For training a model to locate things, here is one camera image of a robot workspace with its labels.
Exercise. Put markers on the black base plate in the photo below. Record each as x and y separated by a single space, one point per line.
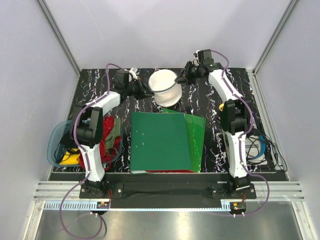
209 185

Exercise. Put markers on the black garment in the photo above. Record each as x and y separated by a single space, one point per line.
68 143

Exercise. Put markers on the yellow tape roll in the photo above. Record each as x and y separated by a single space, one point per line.
221 107

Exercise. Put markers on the blue plastic basket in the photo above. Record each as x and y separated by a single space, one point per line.
55 151

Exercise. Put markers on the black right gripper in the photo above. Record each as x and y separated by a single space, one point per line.
182 79

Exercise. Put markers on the red folder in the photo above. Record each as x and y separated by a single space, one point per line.
181 171

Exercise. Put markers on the olive green garment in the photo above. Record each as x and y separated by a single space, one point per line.
113 131

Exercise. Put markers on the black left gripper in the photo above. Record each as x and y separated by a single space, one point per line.
143 93

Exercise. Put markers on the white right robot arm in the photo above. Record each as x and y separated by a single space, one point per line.
236 118

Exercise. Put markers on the red garment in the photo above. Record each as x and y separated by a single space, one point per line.
108 157

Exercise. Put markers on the light green plastic folder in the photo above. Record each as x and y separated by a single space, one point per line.
182 141

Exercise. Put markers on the yellow garment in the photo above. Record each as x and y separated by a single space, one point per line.
71 157

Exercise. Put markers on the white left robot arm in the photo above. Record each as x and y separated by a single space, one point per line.
86 127

